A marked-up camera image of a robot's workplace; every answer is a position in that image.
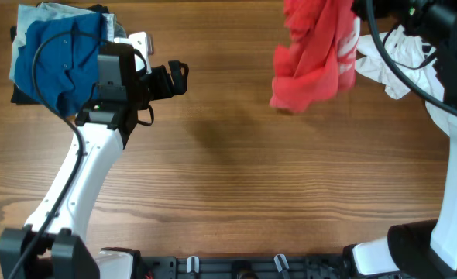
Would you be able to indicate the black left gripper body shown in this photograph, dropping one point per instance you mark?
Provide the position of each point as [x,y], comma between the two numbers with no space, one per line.
[154,87]

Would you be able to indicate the red t-shirt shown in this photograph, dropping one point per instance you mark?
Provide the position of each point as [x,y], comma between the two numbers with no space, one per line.
[321,58]

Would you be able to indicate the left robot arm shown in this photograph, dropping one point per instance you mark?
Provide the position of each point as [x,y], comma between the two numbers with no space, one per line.
[51,244]

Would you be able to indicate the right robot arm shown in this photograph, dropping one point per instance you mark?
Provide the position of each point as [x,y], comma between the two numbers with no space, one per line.
[425,249]

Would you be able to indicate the blue button shirt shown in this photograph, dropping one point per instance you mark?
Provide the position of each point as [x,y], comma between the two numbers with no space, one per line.
[67,66]

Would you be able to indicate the black folded garment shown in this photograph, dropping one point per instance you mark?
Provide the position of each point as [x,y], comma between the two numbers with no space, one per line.
[18,96]

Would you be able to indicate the light grey folded garment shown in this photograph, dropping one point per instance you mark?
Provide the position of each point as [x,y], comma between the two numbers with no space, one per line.
[51,11]

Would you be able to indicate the white t-shirt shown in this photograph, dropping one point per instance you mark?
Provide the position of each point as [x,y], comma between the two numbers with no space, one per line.
[408,52]

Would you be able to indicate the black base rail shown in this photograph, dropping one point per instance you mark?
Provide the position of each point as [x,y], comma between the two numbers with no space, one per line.
[326,266]

